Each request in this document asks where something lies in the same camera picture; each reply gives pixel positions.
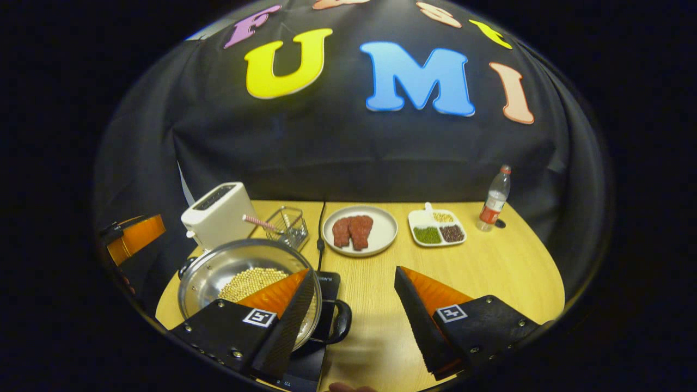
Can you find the green mung beans pile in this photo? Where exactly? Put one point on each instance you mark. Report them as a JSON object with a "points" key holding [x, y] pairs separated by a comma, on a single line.
{"points": [[427, 235]]}

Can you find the pink striped straw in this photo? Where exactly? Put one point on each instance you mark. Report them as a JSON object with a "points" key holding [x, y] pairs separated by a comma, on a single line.
{"points": [[260, 222]]}

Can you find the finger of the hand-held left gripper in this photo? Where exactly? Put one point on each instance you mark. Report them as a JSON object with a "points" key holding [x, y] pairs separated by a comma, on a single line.
{"points": [[139, 237]]}

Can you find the black induction cooktop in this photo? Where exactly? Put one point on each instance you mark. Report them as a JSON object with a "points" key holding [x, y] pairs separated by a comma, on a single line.
{"points": [[329, 283]]}

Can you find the red meat slice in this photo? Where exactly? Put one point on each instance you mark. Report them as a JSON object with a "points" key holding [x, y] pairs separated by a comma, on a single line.
{"points": [[341, 232], [361, 231]]}

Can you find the small pale beans pile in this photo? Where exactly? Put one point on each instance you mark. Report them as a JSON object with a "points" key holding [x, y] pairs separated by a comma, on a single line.
{"points": [[443, 217]]}

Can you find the white toaster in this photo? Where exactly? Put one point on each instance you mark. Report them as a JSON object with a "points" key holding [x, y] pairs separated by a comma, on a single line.
{"points": [[218, 218]]}

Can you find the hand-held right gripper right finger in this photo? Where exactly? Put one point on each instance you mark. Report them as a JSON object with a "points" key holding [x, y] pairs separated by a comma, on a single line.
{"points": [[422, 326]]}

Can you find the white divided dish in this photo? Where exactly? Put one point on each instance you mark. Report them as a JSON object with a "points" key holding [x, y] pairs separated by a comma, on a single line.
{"points": [[419, 219]]}

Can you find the dark red beans pile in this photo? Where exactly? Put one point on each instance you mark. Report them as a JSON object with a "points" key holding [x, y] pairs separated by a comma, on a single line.
{"points": [[452, 233]]}

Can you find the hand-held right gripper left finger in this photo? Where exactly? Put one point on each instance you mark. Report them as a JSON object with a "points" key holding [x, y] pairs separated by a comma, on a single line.
{"points": [[288, 332]]}

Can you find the yellow soybeans pile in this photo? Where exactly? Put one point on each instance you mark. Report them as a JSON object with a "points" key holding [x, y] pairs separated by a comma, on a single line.
{"points": [[250, 283]]}

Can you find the clear bottle with red label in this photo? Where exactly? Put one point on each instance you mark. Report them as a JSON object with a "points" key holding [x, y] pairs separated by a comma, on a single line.
{"points": [[494, 201]]}

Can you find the round white plate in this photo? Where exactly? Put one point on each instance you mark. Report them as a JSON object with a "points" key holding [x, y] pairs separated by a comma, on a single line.
{"points": [[384, 231]]}

